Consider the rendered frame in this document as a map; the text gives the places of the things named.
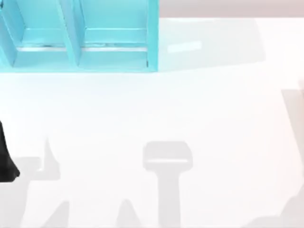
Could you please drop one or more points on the light blue rack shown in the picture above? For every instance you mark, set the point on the light blue rack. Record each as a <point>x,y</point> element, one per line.
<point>114,31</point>

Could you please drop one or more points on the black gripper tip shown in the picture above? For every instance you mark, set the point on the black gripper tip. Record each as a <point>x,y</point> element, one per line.
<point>6,164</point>

